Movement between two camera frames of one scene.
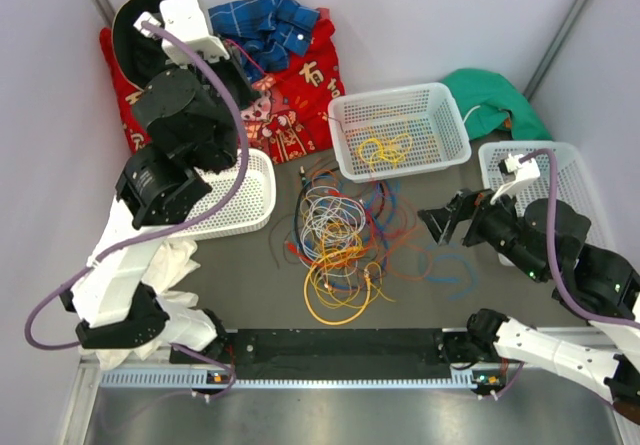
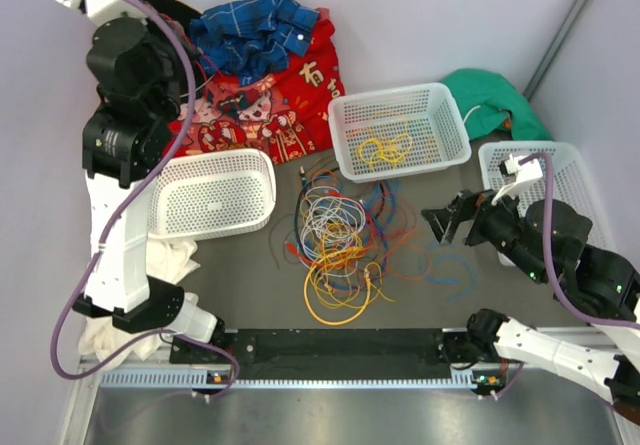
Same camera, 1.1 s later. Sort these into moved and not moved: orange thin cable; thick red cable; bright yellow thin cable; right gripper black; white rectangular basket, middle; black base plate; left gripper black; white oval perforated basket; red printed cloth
Moved: thick red cable; left gripper black; orange thin cable
Not moved: white rectangular basket, middle; red printed cloth; black base plate; right gripper black; bright yellow thin cable; white oval perforated basket
